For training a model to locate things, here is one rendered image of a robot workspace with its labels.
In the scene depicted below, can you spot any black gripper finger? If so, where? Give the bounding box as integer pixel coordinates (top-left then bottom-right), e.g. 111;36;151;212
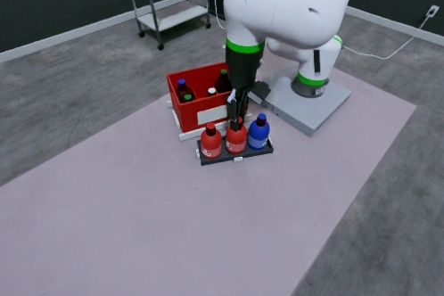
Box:
239;91;250;123
226;88;246;132

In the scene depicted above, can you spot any dark brown bottle with white cap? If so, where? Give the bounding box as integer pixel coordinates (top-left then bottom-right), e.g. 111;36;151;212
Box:
205;88;217;98

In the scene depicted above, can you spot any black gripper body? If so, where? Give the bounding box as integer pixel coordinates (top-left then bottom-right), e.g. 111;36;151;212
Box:
228;67;257;98

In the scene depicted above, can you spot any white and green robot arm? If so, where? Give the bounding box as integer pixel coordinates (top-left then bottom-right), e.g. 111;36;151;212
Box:
222;0;349;98

